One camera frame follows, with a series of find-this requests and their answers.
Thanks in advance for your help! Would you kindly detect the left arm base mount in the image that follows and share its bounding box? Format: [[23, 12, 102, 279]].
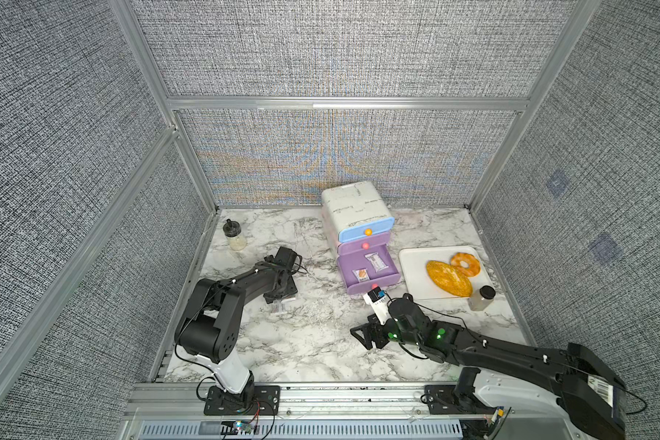
[[203, 382, 281, 416]]

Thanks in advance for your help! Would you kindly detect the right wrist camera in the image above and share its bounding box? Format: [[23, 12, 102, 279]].
[[363, 287, 391, 326]]

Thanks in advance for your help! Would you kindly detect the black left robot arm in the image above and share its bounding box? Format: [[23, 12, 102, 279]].
[[173, 247, 304, 396]]

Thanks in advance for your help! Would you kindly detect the orange glazed donut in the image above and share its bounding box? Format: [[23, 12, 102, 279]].
[[450, 252, 481, 278]]

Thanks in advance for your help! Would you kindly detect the aluminium front rail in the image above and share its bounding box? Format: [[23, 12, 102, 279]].
[[117, 381, 584, 440]]

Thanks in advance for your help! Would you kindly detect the white rectangular tray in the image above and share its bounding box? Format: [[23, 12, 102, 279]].
[[399, 246, 496, 301]]

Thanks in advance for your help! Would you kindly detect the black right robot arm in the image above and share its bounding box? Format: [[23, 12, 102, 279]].
[[350, 291, 626, 439]]

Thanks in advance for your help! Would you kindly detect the yellow bread loaf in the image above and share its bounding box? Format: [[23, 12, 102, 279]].
[[425, 260, 473, 297]]

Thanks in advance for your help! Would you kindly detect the white cookie packet orange picture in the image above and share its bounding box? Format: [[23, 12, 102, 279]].
[[352, 269, 370, 282]]

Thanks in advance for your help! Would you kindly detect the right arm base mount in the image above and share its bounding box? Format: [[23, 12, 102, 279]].
[[420, 367, 505, 426]]

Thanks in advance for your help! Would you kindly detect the purple drawer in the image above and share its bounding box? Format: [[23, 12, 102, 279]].
[[337, 231, 392, 256], [337, 246, 401, 298]]

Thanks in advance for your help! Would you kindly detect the white blue drawer cabinet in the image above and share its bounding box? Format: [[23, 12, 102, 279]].
[[321, 181, 395, 243]]

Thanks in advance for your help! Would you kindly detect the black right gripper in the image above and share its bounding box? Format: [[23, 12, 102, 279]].
[[347, 312, 423, 351]]

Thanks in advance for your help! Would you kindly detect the white cookie packet top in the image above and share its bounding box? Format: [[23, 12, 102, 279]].
[[365, 252, 390, 273]]

